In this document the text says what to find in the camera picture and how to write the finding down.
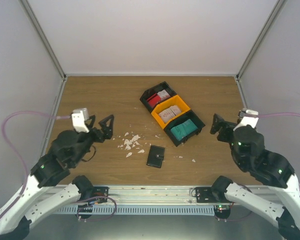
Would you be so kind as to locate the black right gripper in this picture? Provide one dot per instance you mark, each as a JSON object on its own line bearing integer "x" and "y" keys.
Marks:
{"x": 216, "y": 126}

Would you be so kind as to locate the black left card bin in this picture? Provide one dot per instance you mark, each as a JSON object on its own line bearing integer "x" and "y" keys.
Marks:
{"x": 155, "y": 89}

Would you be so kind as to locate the black card bin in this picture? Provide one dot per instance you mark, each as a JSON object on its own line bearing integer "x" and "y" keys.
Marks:
{"x": 188, "y": 115}
{"x": 155, "y": 89}

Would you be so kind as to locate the grey slotted cable duct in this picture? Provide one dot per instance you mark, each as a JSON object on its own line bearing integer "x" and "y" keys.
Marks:
{"x": 187, "y": 210}

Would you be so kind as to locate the teal card stack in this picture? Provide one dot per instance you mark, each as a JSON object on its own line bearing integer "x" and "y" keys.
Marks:
{"x": 182, "y": 130}

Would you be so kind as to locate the yellow middle card bin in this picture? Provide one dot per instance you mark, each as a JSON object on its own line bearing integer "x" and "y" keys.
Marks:
{"x": 176, "y": 100}

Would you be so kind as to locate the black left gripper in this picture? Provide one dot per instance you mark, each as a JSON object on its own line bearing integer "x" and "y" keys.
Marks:
{"x": 108, "y": 132}

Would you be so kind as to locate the black right card bin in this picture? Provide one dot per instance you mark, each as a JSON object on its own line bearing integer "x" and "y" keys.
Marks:
{"x": 188, "y": 115}

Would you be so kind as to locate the aluminium mounting rail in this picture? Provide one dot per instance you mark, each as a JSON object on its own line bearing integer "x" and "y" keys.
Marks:
{"x": 161, "y": 194}

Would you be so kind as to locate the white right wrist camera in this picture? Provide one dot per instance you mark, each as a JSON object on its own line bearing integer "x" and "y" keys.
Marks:
{"x": 247, "y": 117}

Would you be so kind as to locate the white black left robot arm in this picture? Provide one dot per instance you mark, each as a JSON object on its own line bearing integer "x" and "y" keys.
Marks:
{"x": 25, "y": 209}

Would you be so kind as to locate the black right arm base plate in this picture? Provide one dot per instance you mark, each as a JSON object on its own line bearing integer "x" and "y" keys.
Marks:
{"x": 205, "y": 195}

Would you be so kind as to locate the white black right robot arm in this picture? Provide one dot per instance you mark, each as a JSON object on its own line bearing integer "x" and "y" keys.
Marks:
{"x": 271, "y": 169}

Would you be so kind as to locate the red white card stack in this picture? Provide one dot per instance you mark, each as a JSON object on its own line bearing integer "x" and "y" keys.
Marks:
{"x": 158, "y": 97}

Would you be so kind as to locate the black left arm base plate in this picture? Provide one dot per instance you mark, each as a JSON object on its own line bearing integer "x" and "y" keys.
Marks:
{"x": 97, "y": 192}

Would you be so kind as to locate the black leather card holder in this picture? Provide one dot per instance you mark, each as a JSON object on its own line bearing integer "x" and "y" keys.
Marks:
{"x": 155, "y": 156}

